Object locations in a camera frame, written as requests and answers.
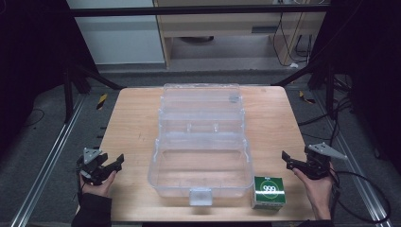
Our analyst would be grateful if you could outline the black metal stand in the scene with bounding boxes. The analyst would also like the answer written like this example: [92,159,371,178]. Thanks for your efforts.
[61,62,128,125]
[270,58,337,121]

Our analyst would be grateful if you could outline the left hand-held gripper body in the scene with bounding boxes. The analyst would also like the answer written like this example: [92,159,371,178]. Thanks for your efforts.
[76,147,111,186]

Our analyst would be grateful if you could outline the person's left hand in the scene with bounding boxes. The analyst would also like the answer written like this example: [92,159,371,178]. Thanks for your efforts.
[78,169,117,199]

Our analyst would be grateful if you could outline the black horizontal bar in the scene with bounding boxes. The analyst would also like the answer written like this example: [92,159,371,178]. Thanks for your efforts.
[66,4,331,18]

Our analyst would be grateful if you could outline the yellow black tape strip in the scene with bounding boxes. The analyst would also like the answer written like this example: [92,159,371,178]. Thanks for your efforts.
[298,90,317,105]
[96,93,109,111]

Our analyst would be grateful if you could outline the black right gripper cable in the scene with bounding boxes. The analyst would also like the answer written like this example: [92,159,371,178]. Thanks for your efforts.
[326,166,392,224]

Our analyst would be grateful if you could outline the aluminium floor rail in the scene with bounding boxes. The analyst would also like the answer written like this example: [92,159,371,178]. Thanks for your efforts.
[9,94,87,227]
[309,90,394,227]

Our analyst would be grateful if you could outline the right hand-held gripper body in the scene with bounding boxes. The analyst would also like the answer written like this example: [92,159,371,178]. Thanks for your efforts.
[303,142,349,181]

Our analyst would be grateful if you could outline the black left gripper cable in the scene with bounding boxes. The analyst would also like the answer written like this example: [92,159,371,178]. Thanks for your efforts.
[74,162,87,202]

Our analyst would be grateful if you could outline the black hanging cables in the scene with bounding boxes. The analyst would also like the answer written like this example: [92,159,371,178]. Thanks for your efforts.
[271,11,314,68]

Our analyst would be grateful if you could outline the light wooden desk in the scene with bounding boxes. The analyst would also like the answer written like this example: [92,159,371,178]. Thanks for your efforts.
[152,0,331,68]

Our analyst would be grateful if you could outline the person's right hand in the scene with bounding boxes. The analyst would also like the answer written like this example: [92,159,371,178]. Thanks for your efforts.
[291,161,336,212]

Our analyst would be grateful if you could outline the white cabinet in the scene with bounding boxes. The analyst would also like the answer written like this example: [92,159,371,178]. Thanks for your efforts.
[65,0,166,66]

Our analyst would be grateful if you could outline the green cardboard box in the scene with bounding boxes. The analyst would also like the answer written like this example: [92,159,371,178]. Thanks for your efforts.
[251,175,288,212]

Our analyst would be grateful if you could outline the dark curtain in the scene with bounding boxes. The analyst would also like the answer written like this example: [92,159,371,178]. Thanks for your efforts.
[0,0,99,159]
[310,0,401,178]

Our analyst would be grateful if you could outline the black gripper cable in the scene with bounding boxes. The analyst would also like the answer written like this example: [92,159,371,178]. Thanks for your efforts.
[74,162,87,202]
[326,166,392,224]

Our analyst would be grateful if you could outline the black floor cables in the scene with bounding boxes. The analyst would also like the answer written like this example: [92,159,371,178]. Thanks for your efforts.
[297,74,359,144]

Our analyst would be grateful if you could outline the clear plastic storage box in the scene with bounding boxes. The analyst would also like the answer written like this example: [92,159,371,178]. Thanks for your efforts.
[147,82,255,207]

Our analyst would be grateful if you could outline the thin black floor cable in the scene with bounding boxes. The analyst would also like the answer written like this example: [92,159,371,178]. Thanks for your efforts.
[22,108,45,129]

